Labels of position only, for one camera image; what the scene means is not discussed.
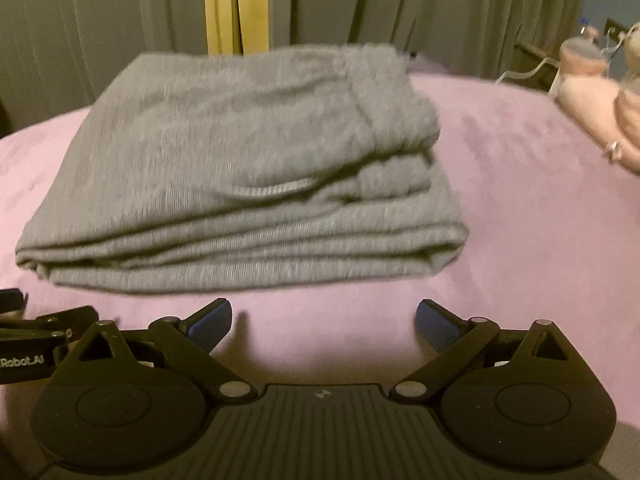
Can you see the dark wooden furniture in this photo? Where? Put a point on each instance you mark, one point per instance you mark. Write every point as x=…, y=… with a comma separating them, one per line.
x=537, y=55

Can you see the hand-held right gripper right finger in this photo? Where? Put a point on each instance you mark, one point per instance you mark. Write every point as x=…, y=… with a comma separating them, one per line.
x=440, y=327

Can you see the grey curtain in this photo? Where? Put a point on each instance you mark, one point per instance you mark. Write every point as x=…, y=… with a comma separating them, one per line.
x=100, y=20
x=400, y=5

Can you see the pink plush rabbit toy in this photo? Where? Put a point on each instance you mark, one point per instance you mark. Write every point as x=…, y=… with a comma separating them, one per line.
x=595, y=105

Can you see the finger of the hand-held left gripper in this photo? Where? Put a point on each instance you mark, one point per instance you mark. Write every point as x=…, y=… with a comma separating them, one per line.
x=10, y=302
x=65, y=321

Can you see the purple blanket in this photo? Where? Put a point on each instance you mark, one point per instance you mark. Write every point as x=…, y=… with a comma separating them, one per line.
x=500, y=210

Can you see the yellow curtain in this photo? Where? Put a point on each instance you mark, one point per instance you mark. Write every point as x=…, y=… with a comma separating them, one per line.
x=225, y=10

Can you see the grey pants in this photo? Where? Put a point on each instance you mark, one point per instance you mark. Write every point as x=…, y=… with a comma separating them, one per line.
x=225, y=160

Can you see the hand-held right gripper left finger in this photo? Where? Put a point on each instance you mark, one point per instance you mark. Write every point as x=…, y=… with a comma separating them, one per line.
x=210, y=327

